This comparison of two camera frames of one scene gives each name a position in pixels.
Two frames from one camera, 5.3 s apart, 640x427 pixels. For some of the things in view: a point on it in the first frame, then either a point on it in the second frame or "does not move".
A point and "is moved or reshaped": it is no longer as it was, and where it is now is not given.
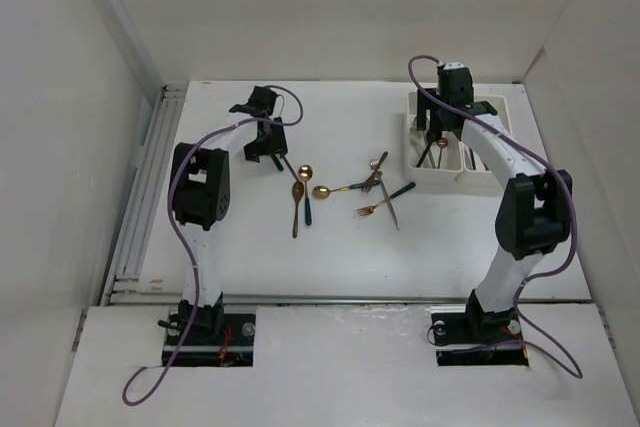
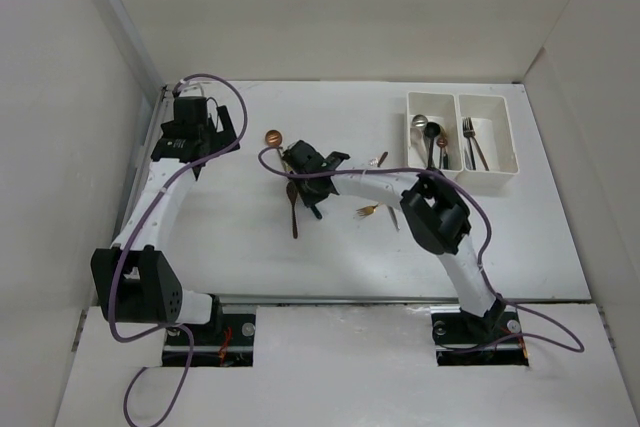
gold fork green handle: (369, 209) does not move
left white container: (429, 158) does not move
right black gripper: (423, 104) -> (309, 199)
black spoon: (432, 137) is moved or reshaped
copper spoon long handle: (441, 143) is moved or reshaped
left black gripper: (276, 147) -> (223, 138)
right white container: (474, 174) does not move
